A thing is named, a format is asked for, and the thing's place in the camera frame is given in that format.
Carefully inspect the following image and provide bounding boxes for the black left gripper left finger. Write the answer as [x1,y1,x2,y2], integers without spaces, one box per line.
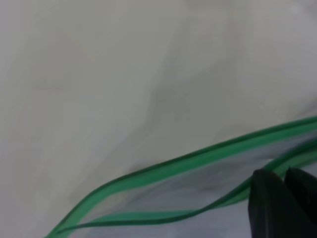
[248,169,308,238]

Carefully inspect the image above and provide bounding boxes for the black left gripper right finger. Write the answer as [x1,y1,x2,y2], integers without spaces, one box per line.
[283,167,317,238]

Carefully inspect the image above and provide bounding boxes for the transparent bag with green zipper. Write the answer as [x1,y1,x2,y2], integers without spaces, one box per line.
[44,116,317,238]

